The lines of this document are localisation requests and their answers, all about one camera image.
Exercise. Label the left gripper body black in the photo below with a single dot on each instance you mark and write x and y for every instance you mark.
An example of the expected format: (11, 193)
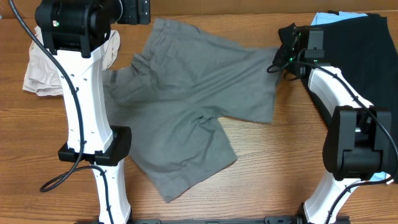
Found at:
(126, 12)

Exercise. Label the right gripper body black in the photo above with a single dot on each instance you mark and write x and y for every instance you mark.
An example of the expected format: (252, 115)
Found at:
(286, 43)

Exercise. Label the grey shorts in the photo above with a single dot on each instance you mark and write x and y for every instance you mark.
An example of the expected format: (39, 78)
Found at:
(173, 94)

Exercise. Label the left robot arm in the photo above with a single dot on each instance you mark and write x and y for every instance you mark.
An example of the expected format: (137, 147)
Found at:
(75, 34)

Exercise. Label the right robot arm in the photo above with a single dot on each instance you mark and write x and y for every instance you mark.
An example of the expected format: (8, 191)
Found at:
(358, 139)

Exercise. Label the light blue garment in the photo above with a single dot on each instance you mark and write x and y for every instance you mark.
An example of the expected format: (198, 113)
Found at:
(327, 18)

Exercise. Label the black garment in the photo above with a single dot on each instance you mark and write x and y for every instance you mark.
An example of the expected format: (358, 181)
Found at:
(362, 48)

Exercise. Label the folded beige shorts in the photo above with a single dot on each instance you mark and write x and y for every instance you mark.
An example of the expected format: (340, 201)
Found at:
(42, 77)

